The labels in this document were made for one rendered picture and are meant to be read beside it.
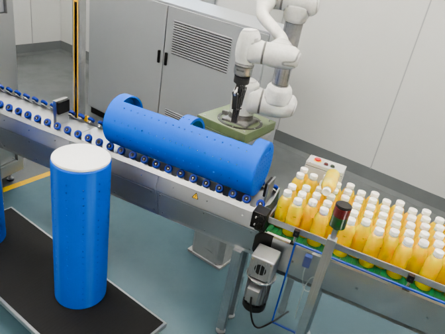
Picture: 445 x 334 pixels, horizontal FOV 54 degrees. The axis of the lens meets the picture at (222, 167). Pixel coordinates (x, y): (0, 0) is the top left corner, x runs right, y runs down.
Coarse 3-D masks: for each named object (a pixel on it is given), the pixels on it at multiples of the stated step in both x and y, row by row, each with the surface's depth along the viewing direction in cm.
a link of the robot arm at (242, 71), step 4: (236, 64) 199; (240, 64) 198; (236, 68) 199; (240, 68) 198; (244, 68) 198; (248, 68) 198; (252, 68) 200; (236, 72) 200; (240, 72) 199; (244, 72) 199; (248, 72) 199; (252, 72) 202; (240, 76) 201; (244, 76) 200; (248, 76) 200
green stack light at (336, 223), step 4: (332, 216) 168; (332, 220) 168; (336, 220) 167; (340, 220) 166; (344, 220) 166; (332, 224) 169; (336, 224) 168; (340, 224) 167; (344, 224) 168; (332, 228) 169; (336, 228) 168; (340, 228) 168; (344, 228) 169
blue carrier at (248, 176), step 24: (120, 96) 235; (120, 120) 228; (144, 120) 224; (168, 120) 222; (192, 120) 222; (120, 144) 237; (144, 144) 226; (168, 144) 219; (192, 144) 215; (216, 144) 211; (240, 144) 210; (264, 144) 210; (192, 168) 220; (216, 168) 212; (240, 168) 207; (264, 168) 220
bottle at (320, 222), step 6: (318, 216) 195; (324, 216) 194; (312, 222) 198; (318, 222) 194; (324, 222) 194; (312, 228) 198; (318, 228) 195; (324, 228) 196; (318, 234) 197; (312, 240) 199; (312, 246) 200; (318, 246) 200
